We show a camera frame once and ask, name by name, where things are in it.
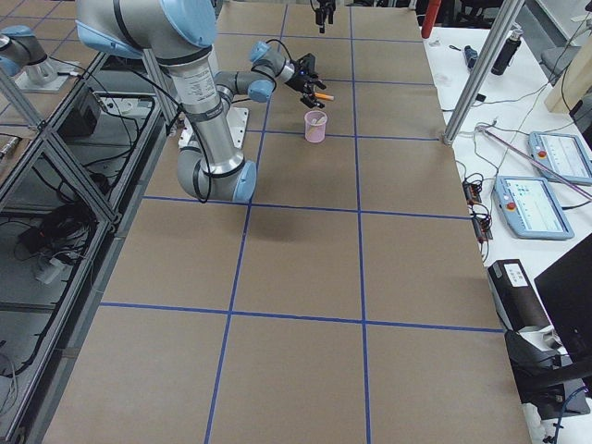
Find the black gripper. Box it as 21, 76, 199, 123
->
310, 0, 337, 33
289, 53, 327, 109

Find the purple highlighter pen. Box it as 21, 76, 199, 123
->
314, 92, 335, 101

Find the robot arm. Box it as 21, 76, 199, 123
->
76, 1, 326, 203

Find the pink mesh pen holder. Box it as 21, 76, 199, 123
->
304, 110, 327, 143

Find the red fire extinguisher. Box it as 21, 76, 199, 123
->
421, 0, 441, 39

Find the black water bottle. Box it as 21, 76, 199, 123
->
490, 29, 524, 76

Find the near teach pendant tablet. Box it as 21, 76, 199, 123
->
494, 176, 574, 241

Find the teach pendant tablet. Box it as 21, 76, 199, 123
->
528, 131, 591, 186
494, 176, 574, 241

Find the far teach pendant tablet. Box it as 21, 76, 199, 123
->
528, 131, 591, 186

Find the black box with label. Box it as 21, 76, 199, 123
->
487, 259, 552, 342

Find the black monitor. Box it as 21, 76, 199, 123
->
535, 235, 591, 361

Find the black office chair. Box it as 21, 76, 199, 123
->
504, 331, 591, 420

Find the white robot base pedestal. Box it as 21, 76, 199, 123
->
178, 106, 249, 150

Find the aluminium frame post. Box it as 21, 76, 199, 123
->
442, 0, 524, 146

